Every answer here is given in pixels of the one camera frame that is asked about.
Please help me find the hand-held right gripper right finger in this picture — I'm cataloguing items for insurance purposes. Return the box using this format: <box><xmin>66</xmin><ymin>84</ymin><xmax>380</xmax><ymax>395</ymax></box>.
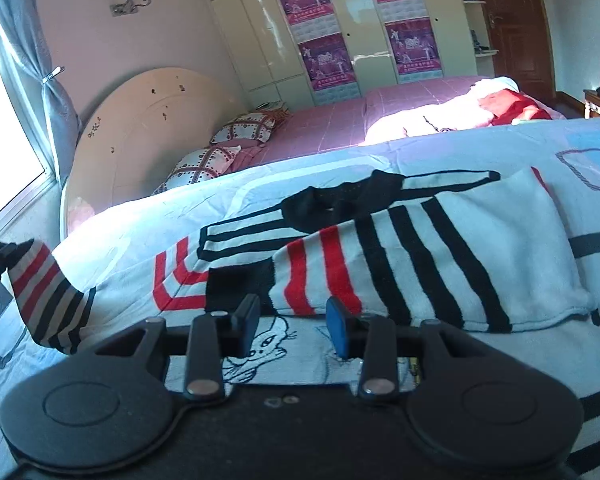
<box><xmin>326</xmin><ymin>296</ymin><xmax>486</xmax><ymax>403</ymax></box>

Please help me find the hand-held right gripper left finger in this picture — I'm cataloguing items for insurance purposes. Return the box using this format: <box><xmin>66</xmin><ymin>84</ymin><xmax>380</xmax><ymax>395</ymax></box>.
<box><xmin>92</xmin><ymin>294</ymin><xmax>261</xmax><ymax>403</ymax></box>

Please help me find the striped white knit sweater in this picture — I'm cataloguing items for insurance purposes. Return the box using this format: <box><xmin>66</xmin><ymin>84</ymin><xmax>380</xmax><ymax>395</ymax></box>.
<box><xmin>0</xmin><ymin>167</ymin><xmax>600</xmax><ymax>478</ymax></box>

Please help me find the window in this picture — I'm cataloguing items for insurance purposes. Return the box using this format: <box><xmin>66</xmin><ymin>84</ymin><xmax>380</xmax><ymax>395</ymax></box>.
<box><xmin>0</xmin><ymin>14</ymin><xmax>57</xmax><ymax>233</ymax></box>

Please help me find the white and blue printed blanket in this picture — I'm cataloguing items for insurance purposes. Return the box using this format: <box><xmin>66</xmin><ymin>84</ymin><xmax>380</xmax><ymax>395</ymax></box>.
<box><xmin>0</xmin><ymin>115</ymin><xmax>600</xmax><ymax>480</ymax></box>

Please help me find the patterned pillow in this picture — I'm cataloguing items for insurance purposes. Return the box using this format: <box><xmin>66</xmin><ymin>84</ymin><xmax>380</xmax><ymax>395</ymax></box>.
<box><xmin>152</xmin><ymin>144</ymin><xmax>244</xmax><ymax>196</ymax></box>
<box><xmin>210</xmin><ymin>109</ymin><xmax>292</xmax><ymax>147</ymax></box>

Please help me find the round beige headboard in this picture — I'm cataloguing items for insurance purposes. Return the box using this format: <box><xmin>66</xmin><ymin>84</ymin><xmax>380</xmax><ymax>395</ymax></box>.
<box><xmin>60</xmin><ymin>66</ymin><xmax>252</xmax><ymax>239</ymax></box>

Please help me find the pink checked bed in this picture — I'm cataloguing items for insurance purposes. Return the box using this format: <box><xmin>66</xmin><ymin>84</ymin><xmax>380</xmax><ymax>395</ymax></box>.
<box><xmin>225</xmin><ymin>75</ymin><xmax>567</xmax><ymax>167</ymax></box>

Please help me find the grey-blue curtain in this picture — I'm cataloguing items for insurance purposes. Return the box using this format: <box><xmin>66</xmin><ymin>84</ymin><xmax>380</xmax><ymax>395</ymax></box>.
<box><xmin>0</xmin><ymin>0</ymin><xmax>84</xmax><ymax>183</ymax></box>

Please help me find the white cloth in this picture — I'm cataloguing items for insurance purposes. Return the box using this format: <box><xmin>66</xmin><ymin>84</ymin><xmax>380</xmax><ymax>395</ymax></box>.
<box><xmin>364</xmin><ymin>76</ymin><xmax>522</xmax><ymax>147</ymax></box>

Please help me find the red cloth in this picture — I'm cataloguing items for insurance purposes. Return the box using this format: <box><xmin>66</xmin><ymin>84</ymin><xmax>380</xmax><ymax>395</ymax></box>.
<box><xmin>479</xmin><ymin>88</ymin><xmax>552</xmax><ymax>127</ymax></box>

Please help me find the cream glossy wardrobe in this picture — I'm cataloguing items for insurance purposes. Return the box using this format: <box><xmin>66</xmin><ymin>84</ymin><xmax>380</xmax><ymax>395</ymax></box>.
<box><xmin>190</xmin><ymin>0</ymin><xmax>481</xmax><ymax>111</ymax></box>

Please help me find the brown wooden door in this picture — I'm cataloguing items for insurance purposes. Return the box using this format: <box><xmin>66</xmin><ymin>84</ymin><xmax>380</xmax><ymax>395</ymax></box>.
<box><xmin>467</xmin><ymin>0</ymin><xmax>557</xmax><ymax>102</ymax></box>

